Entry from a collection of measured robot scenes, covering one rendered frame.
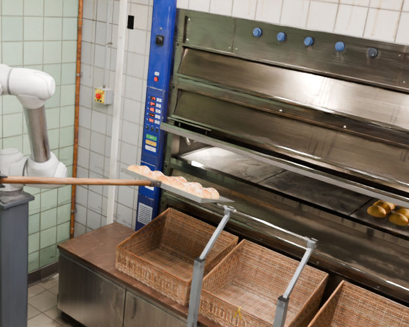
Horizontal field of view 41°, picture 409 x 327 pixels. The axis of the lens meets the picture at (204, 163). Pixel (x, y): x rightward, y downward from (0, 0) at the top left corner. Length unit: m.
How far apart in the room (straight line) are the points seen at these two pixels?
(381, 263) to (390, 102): 0.83
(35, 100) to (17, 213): 0.77
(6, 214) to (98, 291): 0.74
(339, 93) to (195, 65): 0.91
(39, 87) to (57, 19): 1.20
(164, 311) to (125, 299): 0.31
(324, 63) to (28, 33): 1.87
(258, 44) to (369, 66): 0.63
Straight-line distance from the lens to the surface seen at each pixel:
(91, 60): 3.88
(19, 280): 3.44
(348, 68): 2.82
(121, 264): 3.31
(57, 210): 4.21
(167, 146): 3.49
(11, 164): 3.12
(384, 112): 2.76
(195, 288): 2.83
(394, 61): 2.75
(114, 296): 3.34
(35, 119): 2.83
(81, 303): 3.64
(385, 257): 2.96
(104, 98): 3.72
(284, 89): 2.95
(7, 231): 3.24
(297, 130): 2.97
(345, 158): 2.85
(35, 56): 3.74
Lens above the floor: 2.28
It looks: 19 degrees down
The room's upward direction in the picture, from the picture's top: 7 degrees clockwise
